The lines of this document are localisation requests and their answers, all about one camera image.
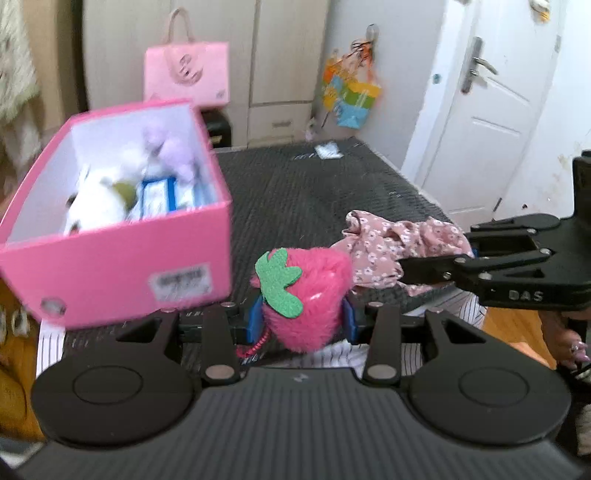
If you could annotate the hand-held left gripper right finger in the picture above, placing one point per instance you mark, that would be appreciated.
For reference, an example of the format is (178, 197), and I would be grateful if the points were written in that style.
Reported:
(349, 321)

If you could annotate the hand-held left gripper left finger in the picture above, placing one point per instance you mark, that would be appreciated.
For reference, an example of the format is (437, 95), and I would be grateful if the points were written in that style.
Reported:
(254, 319)

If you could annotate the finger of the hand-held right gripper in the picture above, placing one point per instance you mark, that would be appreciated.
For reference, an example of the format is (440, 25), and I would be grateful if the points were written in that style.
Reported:
(545, 224)
(429, 268)

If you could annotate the pink floral scrunchie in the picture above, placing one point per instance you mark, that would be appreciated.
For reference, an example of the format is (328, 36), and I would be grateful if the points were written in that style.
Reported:
(401, 240)

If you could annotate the pink strawberry plush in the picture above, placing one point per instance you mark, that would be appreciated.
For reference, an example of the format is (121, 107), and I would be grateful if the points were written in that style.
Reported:
(314, 295)

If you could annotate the blue white wet wipes pack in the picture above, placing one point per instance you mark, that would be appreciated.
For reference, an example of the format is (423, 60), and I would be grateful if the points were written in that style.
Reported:
(157, 196)

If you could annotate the pink cardboard box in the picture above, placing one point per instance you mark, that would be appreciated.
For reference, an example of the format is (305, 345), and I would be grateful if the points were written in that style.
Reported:
(101, 263)

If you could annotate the green makeup sponge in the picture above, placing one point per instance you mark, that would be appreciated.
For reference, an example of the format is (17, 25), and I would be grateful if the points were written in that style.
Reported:
(124, 194)

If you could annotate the purple plush toy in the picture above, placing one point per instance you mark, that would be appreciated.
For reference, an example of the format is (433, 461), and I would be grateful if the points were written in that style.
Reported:
(171, 147)

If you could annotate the white plush toy brown spots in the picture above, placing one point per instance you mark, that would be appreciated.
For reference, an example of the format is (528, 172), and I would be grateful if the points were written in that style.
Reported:
(94, 207)

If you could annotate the person's right hand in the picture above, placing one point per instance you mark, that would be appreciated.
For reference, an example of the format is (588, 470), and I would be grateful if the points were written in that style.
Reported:
(565, 344)

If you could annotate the white door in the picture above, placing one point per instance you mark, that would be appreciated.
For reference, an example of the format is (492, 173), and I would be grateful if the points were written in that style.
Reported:
(485, 138)

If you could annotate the small clear wrapper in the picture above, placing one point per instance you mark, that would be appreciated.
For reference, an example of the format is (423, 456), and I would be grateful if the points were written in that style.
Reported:
(328, 151)

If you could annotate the colourful gift bag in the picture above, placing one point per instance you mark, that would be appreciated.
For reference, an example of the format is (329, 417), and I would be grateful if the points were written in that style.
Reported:
(351, 99)

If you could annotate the black suitcase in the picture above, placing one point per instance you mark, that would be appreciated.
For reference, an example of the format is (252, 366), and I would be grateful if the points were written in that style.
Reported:
(219, 129)

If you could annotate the striped bed sheet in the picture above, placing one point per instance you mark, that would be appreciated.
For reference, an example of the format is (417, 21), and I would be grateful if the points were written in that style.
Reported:
(48, 346)

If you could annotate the small hanging plush toy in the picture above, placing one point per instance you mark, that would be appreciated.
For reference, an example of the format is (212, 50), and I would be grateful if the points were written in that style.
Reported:
(540, 10)

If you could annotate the yellow grey blanket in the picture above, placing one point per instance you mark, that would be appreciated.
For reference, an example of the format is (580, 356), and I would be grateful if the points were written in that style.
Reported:
(14, 369)

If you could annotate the beige wardrobe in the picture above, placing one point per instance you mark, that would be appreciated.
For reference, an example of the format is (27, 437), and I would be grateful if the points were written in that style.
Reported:
(277, 60)

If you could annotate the pink tote bag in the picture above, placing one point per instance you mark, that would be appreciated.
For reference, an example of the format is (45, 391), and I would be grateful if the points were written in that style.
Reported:
(184, 69)

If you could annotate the fluffy white green robe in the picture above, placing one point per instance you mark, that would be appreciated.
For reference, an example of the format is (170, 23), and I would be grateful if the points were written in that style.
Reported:
(16, 69)

